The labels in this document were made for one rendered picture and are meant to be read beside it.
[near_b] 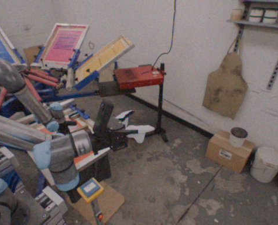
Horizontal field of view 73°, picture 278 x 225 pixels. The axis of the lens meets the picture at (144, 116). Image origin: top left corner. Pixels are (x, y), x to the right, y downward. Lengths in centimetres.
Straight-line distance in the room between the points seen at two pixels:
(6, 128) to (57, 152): 18
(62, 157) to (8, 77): 70
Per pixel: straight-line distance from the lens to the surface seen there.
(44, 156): 59
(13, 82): 120
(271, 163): 266
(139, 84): 234
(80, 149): 59
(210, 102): 287
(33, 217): 101
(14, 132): 69
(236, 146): 278
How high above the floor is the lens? 206
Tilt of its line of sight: 35 degrees down
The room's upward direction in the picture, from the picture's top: straight up
